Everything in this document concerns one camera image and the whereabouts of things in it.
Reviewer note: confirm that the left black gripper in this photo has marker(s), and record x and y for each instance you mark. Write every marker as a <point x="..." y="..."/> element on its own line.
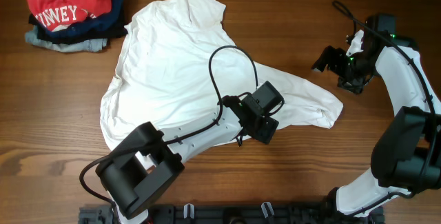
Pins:
<point x="263" y="128"/>

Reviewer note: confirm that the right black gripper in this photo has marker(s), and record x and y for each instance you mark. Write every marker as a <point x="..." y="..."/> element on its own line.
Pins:
<point x="354" y="85"/>

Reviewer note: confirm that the white t-shirt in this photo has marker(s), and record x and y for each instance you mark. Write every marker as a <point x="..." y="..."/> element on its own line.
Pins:
<point x="177" y="60"/>

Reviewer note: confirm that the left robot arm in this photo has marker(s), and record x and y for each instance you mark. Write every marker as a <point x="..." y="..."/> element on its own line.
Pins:
<point x="142" y="167"/>

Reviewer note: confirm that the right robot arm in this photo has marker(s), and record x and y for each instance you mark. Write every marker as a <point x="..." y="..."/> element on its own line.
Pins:
<point x="406" y="159"/>

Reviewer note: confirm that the black folded garment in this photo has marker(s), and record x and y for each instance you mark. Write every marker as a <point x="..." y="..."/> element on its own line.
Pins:
<point x="115" y="31"/>

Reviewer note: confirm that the navy blue folded garment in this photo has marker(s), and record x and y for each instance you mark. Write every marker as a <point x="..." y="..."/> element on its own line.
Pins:
<point x="100" y="24"/>

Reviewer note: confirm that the light blue folded jeans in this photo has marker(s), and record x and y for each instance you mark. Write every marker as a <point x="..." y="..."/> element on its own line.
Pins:
<point x="93" y="45"/>

